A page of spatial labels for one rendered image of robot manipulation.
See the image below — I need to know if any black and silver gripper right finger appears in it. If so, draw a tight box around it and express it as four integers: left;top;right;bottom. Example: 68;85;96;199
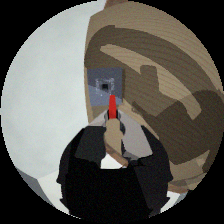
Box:
116;108;173;182

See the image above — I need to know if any red peg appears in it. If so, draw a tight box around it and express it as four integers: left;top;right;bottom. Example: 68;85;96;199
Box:
109;95;117;119

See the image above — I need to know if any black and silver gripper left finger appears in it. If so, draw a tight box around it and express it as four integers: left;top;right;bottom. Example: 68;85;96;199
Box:
56;109;109;184

